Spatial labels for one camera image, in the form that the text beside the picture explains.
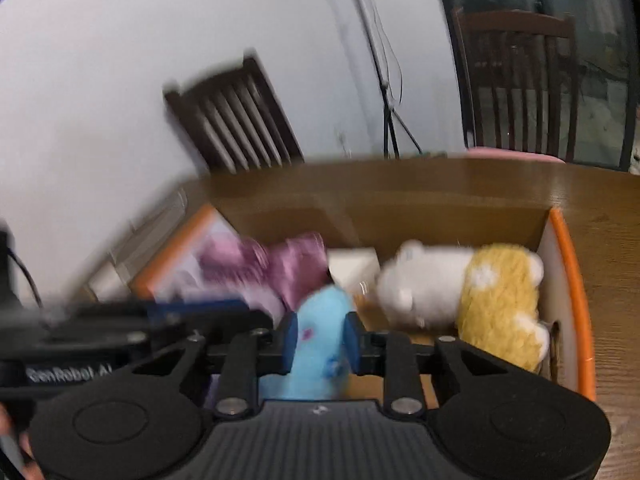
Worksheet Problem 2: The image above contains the pink seat cushion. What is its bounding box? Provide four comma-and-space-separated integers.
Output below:
465, 146, 567, 164

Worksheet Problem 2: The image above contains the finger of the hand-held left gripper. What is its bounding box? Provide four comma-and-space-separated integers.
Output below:
146, 298, 277, 337

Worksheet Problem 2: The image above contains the black light stand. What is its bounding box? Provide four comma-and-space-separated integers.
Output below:
340, 0, 426, 159

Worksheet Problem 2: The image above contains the dark wooden chair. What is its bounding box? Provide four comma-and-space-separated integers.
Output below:
164, 52, 306, 176
452, 6, 583, 163

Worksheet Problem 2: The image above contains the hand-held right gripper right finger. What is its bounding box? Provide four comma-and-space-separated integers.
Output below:
343, 311, 522, 418

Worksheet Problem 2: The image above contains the small white box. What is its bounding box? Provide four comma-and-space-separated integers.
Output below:
327, 247, 381, 294

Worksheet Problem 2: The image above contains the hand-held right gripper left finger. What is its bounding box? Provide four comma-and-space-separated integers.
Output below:
119, 311, 300, 419

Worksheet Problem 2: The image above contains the white and yellow plush toy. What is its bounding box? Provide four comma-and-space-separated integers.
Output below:
375, 240, 551, 374

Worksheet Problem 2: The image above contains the orange-edged cardboard box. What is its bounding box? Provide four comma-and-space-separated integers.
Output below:
131, 204, 598, 403

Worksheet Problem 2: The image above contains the light blue plush toy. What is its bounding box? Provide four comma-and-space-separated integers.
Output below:
260, 282, 353, 401

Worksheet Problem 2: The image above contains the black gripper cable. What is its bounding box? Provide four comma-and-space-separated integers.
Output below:
7, 249, 45, 311

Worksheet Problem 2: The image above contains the sliding glass door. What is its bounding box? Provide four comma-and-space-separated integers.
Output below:
432, 0, 640, 174

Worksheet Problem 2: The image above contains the black light cable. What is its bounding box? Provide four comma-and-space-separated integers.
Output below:
362, 0, 405, 106

